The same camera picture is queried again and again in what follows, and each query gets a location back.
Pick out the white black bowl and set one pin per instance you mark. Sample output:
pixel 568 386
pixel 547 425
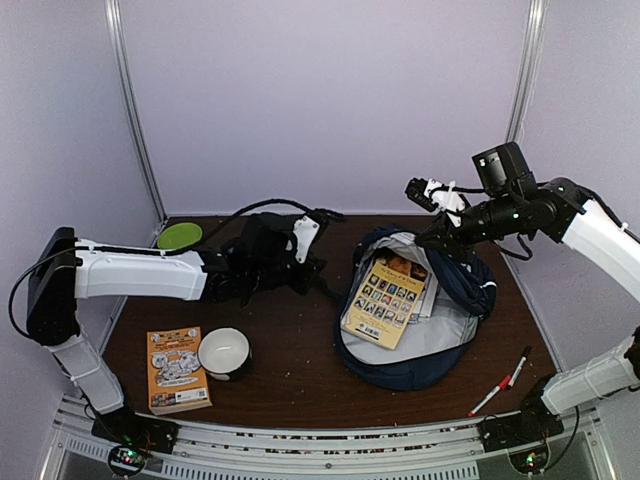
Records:
pixel 225 354

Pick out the dog picture book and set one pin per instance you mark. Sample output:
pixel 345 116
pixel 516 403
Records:
pixel 404 266

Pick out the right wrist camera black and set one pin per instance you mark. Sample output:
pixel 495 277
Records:
pixel 503 170

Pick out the left aluminium corner post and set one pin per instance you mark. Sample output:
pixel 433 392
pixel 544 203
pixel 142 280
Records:
pixel 118 41

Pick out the black white marker pen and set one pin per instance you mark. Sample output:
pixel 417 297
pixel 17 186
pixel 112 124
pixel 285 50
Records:
pixel 519 367

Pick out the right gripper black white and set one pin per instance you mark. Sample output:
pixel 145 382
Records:
pixel 447 239

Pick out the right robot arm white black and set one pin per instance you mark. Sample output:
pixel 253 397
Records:
pixel 567 213

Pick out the navy blue student backpack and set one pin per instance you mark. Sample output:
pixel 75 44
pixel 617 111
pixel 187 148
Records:
pixel 427 351

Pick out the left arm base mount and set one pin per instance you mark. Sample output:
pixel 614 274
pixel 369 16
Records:
pixel 136 439

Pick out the green plate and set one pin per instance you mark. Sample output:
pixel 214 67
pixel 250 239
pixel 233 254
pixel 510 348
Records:
pixel 179 235

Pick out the aluminium corner post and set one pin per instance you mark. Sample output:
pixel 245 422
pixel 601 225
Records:
pixel 118 41
pixel 529 63

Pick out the aluminium front rail frame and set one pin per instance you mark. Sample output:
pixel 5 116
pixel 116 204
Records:
pixel 446 450

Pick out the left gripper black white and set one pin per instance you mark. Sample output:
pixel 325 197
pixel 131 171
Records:
pixel 302 286

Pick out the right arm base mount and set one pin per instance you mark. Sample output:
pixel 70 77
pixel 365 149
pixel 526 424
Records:
pixel 527 431

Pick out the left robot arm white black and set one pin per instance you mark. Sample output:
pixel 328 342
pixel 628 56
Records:
pixel 70 269

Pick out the white booklet with barcode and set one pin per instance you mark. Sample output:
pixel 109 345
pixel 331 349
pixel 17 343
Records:
pixel 424 305

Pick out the right aluminium corner post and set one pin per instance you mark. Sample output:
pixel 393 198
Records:
pixel 529 63

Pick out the yellow picture-grid book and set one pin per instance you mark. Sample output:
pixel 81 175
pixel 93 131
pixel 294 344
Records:
pixel 380 309

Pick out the red white marker pen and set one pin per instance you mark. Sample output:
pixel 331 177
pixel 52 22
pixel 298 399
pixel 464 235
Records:
pixel 490 395

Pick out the orange cartoon paperback book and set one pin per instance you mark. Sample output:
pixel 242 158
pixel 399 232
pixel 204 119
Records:
pixel 177 381

